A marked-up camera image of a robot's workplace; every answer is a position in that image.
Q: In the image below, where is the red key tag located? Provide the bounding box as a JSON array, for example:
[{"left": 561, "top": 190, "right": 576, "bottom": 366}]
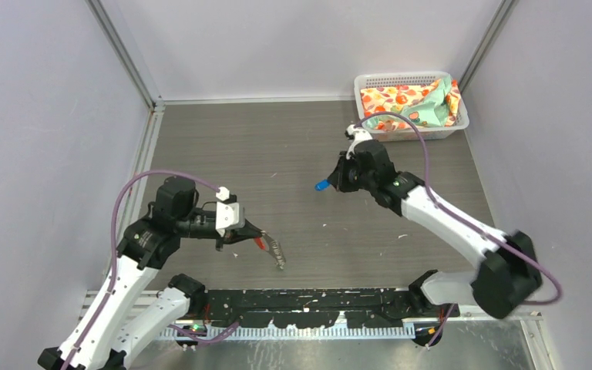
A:
[{"left": 254, "top": 237, "right": 268, "bottom": 251}]

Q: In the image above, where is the blue key tag key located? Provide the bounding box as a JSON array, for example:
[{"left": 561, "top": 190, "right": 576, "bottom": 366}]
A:
[{"left": 314, "top": 179, "right": 331, "bottom": 191}]

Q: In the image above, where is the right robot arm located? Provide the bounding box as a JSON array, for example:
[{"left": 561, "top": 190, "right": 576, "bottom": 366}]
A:
[{"left": 327, "top": 140, "right": 543, "bottom": 319}]

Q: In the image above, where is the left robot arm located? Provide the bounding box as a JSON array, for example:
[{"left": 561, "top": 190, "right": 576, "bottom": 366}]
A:
[{"left": 38, "top": 170, "right": 285, "bottom": 369}]

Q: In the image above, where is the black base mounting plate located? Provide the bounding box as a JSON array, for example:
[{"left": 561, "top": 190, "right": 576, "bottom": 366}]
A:
[{"left": 186, "top": 288, "right": 450, "bottom": 329}]

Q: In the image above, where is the colourful patterned cloth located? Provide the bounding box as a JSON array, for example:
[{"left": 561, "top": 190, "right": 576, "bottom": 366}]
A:
[{"left": 359, "top": 76, "right": 461, "bottom": 128}]

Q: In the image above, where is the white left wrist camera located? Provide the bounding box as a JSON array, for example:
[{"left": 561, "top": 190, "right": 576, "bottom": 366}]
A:
[{"left": 215, "top": 187, "right": 245, "bottom": 238}]

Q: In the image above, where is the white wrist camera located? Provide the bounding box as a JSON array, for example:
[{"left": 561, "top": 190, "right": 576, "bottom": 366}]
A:
[
  {"left": 215, "top": 187, "right": 245, "bottom": 238},
  {"left": 345, "top": 124, "right": 373, "bottom": 160}
]

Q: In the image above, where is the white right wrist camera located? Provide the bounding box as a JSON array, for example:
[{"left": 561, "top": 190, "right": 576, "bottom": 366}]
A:
[{"left": 345, "top": 124, "right": 373, "bottom": 160}]

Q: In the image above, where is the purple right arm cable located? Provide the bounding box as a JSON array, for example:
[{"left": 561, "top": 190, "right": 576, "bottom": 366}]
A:
[{"left": 353, "top": 111, "right": 564, "bottom": 349}]

